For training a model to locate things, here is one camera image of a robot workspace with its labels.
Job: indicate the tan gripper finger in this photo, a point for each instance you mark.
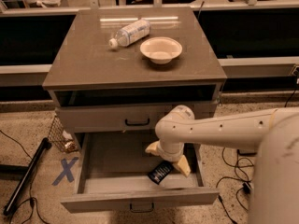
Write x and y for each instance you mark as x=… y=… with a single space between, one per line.
x=182 y=166
x=153 y=149

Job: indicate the dark blueberry rxbar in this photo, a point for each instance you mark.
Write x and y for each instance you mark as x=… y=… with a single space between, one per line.
x=160 y=172

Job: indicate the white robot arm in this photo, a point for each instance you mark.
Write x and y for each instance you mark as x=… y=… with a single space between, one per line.
x=272 y=133

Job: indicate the open middle drawer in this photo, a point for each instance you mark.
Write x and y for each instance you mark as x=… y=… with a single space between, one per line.
x=113 y=173

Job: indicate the grey drawer cabinet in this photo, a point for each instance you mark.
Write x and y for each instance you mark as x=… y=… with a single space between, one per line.
x=87 y=72

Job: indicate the blue tape cross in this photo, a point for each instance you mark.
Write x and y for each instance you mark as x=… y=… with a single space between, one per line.
x=66 y=172

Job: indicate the white paper bowl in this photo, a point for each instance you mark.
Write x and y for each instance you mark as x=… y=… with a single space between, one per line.
x=161 y=50

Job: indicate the black left stand leg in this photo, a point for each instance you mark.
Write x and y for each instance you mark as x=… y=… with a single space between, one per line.
x=12 y=203

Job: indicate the clear plastic water bottle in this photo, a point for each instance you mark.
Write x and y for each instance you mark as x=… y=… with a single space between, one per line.
x=129 y=34

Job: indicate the black upper drawer handle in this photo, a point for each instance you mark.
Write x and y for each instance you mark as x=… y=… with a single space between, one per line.
x=137 y=123

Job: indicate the black drawer handle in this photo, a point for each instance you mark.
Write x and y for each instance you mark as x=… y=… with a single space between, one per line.
x=141 y=207
x=137 y=123

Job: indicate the black middle drawer handle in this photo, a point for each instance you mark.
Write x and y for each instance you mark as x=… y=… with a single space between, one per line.
x=141 y=207

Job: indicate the wire mesh waste basket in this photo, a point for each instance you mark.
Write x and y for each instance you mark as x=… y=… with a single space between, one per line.
x=59 y=137

